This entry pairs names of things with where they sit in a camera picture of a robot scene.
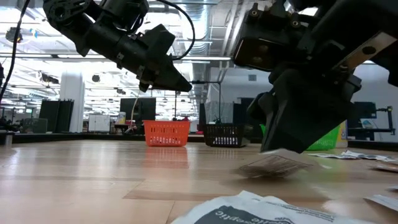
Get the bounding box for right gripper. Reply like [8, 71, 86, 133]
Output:
[247, 33, 364, 154]

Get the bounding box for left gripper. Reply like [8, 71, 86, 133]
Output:
[84, 25, 193, 93]

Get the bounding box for green plastic basket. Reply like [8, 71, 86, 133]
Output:
[260, 124, 341, 152]

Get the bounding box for black print antiseptic towelette packet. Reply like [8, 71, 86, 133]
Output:
[170, 190, 374, 224]
[341, 150, 389, 161]
[238, 148, 313, 179]

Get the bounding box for black monitor on arm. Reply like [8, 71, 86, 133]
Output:
[346, 101, 396, 141]

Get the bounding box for black display panel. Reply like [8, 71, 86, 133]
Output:
[119, 98, 157, 125]

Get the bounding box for long ceiling light bar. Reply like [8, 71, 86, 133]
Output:
[172, 55, 233, 62]

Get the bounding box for wide black partition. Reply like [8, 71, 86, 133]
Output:
[232, 97, 265, 126]

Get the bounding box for small grey print white packet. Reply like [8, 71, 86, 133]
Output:
[308, 152, 358, 160]

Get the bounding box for yellow Lysol wipes canister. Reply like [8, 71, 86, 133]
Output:
[337, 119, 348, 149]

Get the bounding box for orange plastic basket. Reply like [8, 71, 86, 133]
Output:
[142, 120, 191, 147]

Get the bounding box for black plastic basket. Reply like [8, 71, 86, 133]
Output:
[203, 123, 252, 148]

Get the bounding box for white cabinet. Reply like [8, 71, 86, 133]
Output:
[88, 114, 111, 133]

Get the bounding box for white pillar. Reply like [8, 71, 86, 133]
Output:
[59, 73, 86, 134]

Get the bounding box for black partition panels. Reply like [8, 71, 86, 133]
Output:
[39, 99, 75, 134]

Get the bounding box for plain white flat packet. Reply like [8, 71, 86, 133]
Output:
[363, 194, 398, 213]

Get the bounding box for grey bin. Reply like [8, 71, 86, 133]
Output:
[20, 118, 49, 134]

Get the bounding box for black ceiling lamp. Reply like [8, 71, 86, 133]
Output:
[5, 27, 24, 44]

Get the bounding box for silver ventilation duct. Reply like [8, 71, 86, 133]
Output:
[177, 0, 215, 103]

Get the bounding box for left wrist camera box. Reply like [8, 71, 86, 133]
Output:
[141, 23, 177, 65]

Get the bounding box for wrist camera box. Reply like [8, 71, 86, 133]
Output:
[233, 2, 301, 73]
[141, 23, 177, 65]

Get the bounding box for black camera cable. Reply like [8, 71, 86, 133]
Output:
[155, 0, 196, 62]

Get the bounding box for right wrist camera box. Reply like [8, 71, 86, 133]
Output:
[233, 2, 301, 73]

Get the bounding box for thin black hanging cable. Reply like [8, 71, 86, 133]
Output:
[0, 0, 32, 97]

